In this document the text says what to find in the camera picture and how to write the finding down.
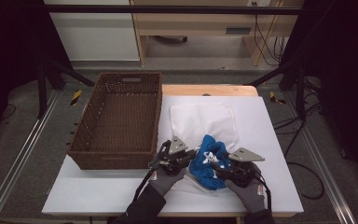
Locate yellow black tape mark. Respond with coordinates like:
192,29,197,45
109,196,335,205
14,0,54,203
268,91,287,105
69,90,83,106

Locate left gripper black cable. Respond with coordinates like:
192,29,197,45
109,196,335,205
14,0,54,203
132,139,172,202

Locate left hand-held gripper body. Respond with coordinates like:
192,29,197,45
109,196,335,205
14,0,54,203
159,135,188,175

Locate black horizontal frame bar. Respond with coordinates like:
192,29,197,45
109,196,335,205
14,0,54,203
43,4,306,15

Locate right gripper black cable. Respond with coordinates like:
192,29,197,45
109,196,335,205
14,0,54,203
253,122,325,216

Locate white wall socket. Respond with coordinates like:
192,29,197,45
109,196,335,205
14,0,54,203
246,0,273,7

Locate metal floor rail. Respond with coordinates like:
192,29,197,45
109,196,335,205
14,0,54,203
283,92,357,224
0,90,60,224

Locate black floor cables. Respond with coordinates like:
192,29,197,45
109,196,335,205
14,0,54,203
273,77,323,138

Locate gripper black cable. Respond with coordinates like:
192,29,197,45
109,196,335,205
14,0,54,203
132,139,172,202
253,122,325,216

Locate blue cloth garment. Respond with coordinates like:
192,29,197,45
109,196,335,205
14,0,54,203
188,133,232,191

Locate black stand legs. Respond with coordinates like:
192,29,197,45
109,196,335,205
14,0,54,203
36,59,96,119
248,62,307,122

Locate wooden board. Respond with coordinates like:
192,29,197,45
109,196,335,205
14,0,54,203
162,84,259,97

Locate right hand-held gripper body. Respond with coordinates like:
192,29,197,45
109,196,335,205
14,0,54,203
227,147,266,189

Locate dark curtain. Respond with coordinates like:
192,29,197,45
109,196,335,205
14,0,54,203
0,0,73,147
279,0,358,188

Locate black hanging desk cables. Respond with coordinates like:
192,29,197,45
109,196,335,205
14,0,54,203
253,1,288,66

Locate brown wicker basket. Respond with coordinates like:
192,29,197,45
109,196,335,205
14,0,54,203
67,72,163,171

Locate white cabinet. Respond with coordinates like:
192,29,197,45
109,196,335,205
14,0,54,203
43,0,141,62

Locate white mesh laundry bag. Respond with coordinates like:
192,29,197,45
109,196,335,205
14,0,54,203
169,102,241,194

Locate light wooden desk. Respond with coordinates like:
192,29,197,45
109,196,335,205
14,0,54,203
130,0,306,67

